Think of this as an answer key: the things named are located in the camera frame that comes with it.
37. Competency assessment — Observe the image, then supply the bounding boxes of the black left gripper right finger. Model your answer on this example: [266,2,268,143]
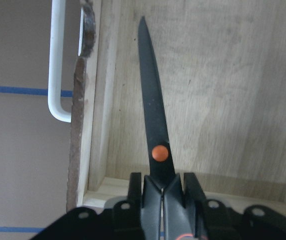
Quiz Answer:
[183,172,207,213]

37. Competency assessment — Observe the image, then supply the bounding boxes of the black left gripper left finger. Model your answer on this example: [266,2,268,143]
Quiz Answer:
[127,172,142,213]

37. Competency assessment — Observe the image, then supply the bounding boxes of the black orange scissors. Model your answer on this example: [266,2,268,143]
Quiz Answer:
[138,17,208,240]

